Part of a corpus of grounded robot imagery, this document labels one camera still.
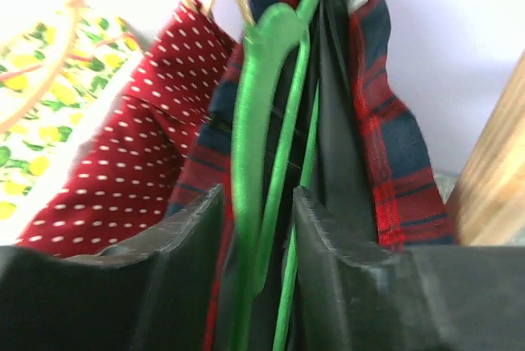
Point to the wooden clothes rack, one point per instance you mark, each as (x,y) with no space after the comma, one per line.
(487,202)

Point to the red plaid skirt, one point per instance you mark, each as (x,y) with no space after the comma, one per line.
(406,203)

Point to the lemon print garment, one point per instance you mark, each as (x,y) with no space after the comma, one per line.
(58,112)

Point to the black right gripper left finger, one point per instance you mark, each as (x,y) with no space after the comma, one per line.
(150,292)

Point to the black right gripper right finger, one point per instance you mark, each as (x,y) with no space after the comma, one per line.
(357,295)

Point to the green velvet hanger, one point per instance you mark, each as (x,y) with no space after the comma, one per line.
(266,46)

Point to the pink wire hanger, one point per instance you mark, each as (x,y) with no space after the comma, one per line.
(124,38)

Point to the red polka dot garment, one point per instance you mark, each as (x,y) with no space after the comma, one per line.
(123,184)

